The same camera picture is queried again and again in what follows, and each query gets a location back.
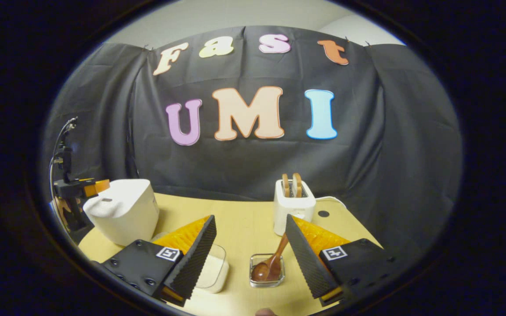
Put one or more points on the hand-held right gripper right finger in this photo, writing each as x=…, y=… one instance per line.
x=308, y=259

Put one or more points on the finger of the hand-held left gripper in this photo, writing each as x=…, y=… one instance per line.
x=97, y=186

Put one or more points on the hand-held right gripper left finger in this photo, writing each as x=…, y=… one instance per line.
x=191, y=259

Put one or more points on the clear chopstick holder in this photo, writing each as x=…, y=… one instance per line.
x=279, y=281

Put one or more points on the white rice cooker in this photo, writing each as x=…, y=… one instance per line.
x=125, y=210

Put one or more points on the brown wooden spoon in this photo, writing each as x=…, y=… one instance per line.
x=264, y=271

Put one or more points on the clear plastic container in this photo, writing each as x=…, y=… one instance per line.
x=222, y=252

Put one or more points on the white toaster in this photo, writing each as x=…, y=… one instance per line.
x=292, y=210

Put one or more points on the toast bread slice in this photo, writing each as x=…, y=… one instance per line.
x=286, y=184
x=297, y=183

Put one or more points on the black backdrop cloth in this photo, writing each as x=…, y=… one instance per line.
x=253, y=166

